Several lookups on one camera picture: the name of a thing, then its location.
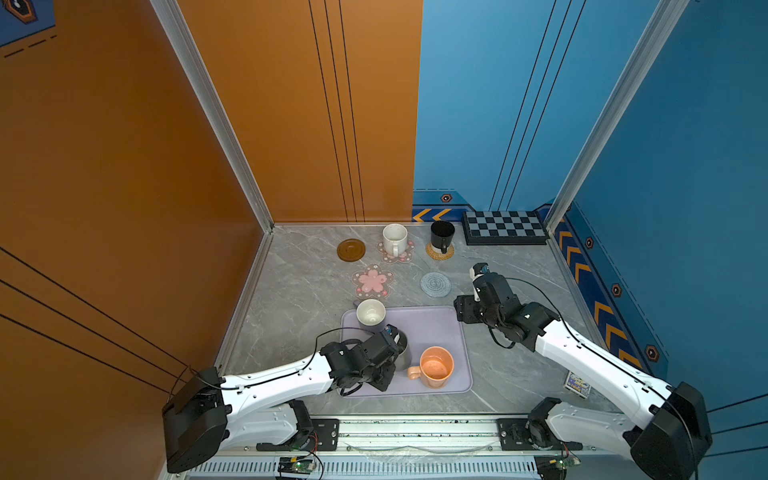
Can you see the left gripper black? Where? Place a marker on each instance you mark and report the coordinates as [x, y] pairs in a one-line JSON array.
[[389, 375]]

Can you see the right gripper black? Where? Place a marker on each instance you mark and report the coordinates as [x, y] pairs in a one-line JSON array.
[[463, 308]]

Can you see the blue woven round coaster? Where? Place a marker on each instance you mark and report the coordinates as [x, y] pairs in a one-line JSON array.
[[436, 285]]

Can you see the pink flower coaster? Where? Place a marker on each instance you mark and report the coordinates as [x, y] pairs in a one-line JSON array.
[[405, 257], [373, 283]]

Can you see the rattan woven round coaster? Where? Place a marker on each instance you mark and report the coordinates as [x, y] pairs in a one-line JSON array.
[[437, 254]]

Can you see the black mug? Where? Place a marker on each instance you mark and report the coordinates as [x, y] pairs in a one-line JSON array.
[[442, 233]]

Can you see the brown wooden coaster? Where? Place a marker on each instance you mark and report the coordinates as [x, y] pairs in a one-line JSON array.
[[351, 250]]

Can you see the white mug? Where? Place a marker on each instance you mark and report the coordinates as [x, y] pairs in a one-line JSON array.
[[395, 239]]

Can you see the grey mug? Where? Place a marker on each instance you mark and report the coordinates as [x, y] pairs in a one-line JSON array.
[[404, 358]]

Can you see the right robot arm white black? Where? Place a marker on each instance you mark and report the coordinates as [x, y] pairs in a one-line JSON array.
[[663, 429]]

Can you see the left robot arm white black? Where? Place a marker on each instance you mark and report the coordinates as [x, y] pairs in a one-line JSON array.
[[212, 412]]

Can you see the white cup lavender outside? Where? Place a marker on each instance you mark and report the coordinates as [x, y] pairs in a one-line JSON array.
[[371, 315]]

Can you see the lavender silicone tray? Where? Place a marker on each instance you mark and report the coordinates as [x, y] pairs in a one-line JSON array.
[[426, 327]]

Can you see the orange mug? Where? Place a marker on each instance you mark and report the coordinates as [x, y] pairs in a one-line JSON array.
[[434, 369]]

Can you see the black checkerboard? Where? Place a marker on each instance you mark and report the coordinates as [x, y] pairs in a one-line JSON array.
[[503, 228]]

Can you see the small printed card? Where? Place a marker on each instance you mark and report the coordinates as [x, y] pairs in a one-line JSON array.
[[577, 385]]

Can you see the green circuit board left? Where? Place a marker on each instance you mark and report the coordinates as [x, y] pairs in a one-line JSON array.
[[298, 468]]

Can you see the circuit board right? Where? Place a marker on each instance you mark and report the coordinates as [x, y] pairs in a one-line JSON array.
[[555, 467]]

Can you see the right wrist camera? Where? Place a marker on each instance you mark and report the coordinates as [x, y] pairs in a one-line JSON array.
[[489, 287]]

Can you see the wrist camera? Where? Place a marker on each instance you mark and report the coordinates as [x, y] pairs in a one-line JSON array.
[[394, 340], [489, 287]]

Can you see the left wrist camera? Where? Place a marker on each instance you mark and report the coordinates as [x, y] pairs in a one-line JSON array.
[[394, 340]]

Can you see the aluminium front rail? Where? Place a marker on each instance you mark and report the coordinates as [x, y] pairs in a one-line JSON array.
[[420, 433]]

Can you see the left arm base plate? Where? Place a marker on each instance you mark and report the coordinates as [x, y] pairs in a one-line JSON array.
[[320, 435]]

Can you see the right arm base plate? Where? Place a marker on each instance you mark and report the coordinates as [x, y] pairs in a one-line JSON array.
[[514, 434]]

